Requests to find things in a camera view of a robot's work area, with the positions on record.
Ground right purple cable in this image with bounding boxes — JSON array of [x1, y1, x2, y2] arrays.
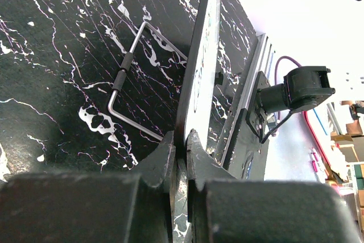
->
[[272, 55, 303, 135]]

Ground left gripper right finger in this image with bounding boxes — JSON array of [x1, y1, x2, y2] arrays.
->
[[186, 129, 234, 192]]

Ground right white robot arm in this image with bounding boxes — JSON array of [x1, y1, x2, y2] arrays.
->
[[258, 0, 363, 109]]

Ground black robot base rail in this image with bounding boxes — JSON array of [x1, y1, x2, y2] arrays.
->
[[214, 34, 275, 181]]

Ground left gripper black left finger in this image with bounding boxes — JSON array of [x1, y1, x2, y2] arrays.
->
[[133, 131, 176, 193]]

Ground metal wire whiteboard stand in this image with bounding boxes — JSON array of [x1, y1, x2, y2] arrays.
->
[[107, 22, 190, 141]]

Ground white rectangular whiteboard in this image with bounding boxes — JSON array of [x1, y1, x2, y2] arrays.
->
[[174, 0, 221, 149]]

